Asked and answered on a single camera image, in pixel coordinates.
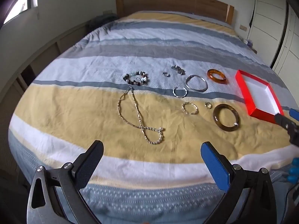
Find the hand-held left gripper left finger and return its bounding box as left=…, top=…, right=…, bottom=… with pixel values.
left=27, top=140, right=104, bottom=224

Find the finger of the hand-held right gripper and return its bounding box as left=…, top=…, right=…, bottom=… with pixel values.
left=274, top=113, right=299, bottom=145
left=289, top=108, right=299, bottom=122

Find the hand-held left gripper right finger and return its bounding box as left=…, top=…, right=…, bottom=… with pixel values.
left=201, top=141, right=281, bottom=224

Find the red jewelry box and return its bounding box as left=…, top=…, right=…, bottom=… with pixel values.
left=235, top=69, right=285, bottom=125

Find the dark brown bangle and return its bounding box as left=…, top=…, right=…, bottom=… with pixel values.
left=213, top=104, right=240, bottom=132

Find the twisted silver bangle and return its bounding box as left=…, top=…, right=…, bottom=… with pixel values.
left=182, top=102, right=199, bottom=115

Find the silver hoop earring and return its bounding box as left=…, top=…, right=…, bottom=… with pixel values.
left=173, top=86, right=188, bottom=98

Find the silver chain necklace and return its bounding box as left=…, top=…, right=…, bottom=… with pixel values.
left=186, top=77, right=208, bottom=92

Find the large thin silver hoop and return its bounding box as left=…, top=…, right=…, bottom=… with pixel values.
left=185, top=75, right=207, bottom=91

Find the silver chain bracelet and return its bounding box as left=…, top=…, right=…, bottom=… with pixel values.
left=171, top=65, right=186, bottom=75

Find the person's right hand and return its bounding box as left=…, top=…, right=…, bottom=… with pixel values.
left=287, top=158, right=299, bottom=183

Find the striped bed blanket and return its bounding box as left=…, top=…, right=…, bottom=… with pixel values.
left=8, top=10, right=299, bottom=224

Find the wooden nightstand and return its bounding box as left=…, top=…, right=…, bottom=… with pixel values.
left=244, top=41, right=257, bottom=54

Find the amber bangle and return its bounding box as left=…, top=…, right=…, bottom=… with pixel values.
left=207, top=69, right=227, bottom=84

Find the white wardrobe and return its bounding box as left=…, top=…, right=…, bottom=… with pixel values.
left=248, top=0, right=299, bottom=87

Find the wooden side shelf unit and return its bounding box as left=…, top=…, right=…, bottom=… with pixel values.
left=0, top=20, right=88, bottom=112

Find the dark cloth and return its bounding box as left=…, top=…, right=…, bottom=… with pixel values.
left=87, top=14, right=118, bottom=32

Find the wooden headboard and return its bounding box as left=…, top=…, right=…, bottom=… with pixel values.
left=115, top=0, right=235, bottom=26

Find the window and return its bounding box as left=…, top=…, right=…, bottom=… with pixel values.
left=3, top=0, right=39, bottom=25

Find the silver pearl necklace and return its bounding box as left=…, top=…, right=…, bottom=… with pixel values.
left=117, top=86, right=166, bottom=145

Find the dark beaded bracelet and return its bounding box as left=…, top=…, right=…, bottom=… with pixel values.
left=123, top=71, right=149, bottom=86

